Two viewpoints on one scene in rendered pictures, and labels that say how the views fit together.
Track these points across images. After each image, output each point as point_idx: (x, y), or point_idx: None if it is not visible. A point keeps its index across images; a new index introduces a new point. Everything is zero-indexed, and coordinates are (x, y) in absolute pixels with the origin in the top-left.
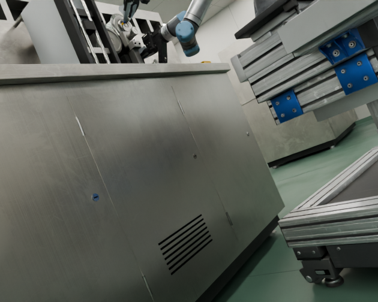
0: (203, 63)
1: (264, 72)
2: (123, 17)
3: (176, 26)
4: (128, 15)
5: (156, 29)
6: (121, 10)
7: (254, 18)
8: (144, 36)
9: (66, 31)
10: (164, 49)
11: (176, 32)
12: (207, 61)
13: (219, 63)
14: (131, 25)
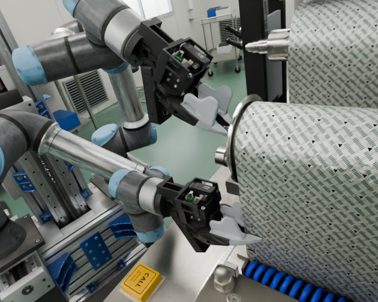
0: (150, 247)
1: None
2: (230, 118)
3: (162, 167)
4: (216, 122)
5: (173, 183)
6: (225, 99)
7: (143, 164)
8: (209, 186)
9: (286, 95)
10: None
11: (168, 173)
12: (128, 275)
13: (108, 295)
14: (227, 153)
